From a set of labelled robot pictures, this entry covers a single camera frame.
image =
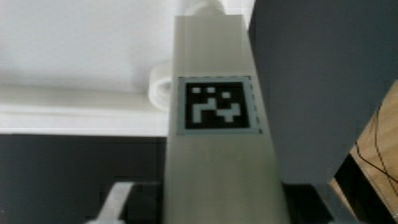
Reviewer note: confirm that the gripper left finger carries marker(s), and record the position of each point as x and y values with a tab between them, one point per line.
113	207

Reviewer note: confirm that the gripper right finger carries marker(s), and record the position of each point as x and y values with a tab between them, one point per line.
308	209

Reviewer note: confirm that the white desk leg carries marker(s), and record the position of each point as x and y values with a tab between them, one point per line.
223	188

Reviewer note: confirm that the white desk top tray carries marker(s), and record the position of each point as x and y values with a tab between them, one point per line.
81	48

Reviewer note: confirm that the wooden floor board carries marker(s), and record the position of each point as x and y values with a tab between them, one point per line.
365	181

